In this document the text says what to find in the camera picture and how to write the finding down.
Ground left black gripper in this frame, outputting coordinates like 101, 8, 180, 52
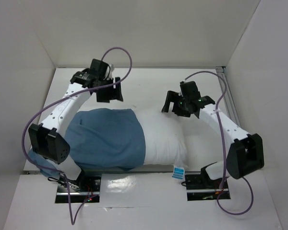
95, 77, 123, 104

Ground white pillow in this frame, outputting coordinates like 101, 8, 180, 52
134, 108, 201, 171

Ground blue pillowcase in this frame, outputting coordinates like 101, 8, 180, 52
28, 108, 146, 173

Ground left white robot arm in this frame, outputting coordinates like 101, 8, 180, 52
28, 59, 123, 191

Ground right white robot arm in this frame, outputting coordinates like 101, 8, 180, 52
161, 81, 264, 188

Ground blue pillow care label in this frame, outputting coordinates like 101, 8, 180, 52
172, 165, 185, 180

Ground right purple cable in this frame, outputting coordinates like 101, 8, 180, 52
183, 70, 255, 214

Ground purple cable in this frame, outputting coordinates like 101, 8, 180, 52
183, 70, 255, 214
23, 47, 132, 226

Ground aluminium rail frame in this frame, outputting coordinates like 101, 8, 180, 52
216, 66, 240, 126

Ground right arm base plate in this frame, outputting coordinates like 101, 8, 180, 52
181, 173, 231, 201

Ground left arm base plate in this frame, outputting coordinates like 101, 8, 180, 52
48, 174, 101, 204

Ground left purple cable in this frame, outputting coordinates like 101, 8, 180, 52
23, 47, 132, 226

